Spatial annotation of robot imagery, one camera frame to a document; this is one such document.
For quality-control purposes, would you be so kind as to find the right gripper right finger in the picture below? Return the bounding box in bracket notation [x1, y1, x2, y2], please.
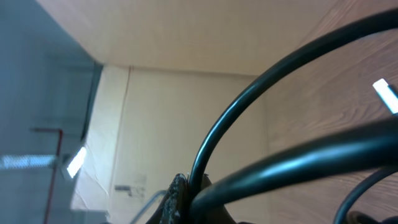
[198, 175, 236, 223]

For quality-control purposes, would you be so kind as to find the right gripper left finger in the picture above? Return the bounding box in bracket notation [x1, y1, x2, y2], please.
[146, 174, 188, 224]

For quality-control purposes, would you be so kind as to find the thick black USB cable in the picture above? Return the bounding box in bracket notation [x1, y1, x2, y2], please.
[187, 8, 398, 224]

